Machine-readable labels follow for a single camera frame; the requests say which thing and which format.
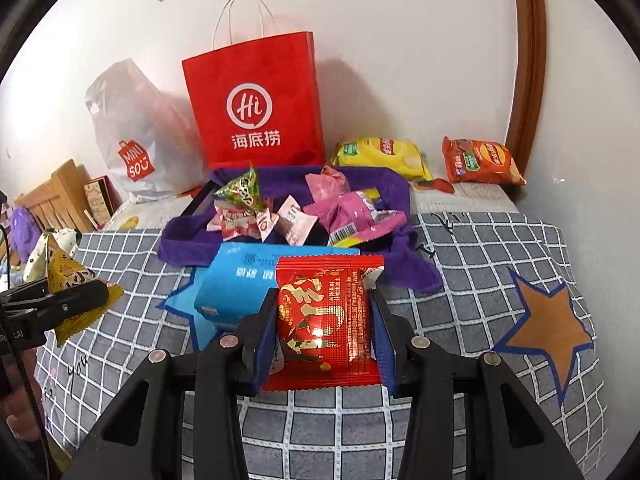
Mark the white floral cloth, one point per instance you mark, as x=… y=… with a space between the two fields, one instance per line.
x=35 y=262

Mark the grey checked blanket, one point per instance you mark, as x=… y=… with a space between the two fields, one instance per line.
x=475 y=260

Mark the brown wooden door frame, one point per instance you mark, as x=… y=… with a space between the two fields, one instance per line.
x=527 y=60

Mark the yellow snack packet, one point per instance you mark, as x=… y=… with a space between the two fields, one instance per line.
x=67 y=272

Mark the pale pink snack packet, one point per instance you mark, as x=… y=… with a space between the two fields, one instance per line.
x=295 y=222

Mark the red paper bag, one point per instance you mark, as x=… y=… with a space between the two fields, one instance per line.
x=250 y=70

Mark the yellow chips bag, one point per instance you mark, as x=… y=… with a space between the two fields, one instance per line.
x=385 y=155

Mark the small white red packet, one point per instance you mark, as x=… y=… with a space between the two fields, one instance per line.
x=266 y=222

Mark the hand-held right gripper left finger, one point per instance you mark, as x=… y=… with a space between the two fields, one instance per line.
x=262 y=355

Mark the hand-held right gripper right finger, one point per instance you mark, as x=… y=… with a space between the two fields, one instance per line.
x=385 y=355

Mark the wooden headboard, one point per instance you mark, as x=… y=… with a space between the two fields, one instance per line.
x=60 y=195

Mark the green snack packet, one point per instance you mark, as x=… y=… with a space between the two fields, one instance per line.
x=242 y=190

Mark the white plastic shopping bag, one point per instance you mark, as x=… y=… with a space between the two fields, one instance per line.
x=115 y=125

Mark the white red lychee candy packet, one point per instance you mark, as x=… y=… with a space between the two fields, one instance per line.
x=232 y=222

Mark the purple plush toy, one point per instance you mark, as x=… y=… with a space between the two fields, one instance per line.
x=25 y=232

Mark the red snack packet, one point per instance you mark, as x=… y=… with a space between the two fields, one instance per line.
x=325 y=320

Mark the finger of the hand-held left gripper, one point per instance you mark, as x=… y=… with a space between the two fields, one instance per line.
x=25 y=292
x=75 y=302

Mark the blue tissue box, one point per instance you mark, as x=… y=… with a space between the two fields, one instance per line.
x=230 y=285

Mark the purple cloth basket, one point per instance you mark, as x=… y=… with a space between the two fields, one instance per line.
x=190 y=245

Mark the patterned cardboard box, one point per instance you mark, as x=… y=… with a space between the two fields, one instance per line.
x=97 y=200

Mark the orange chips bag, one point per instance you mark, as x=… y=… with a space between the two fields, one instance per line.
x=480 y=160

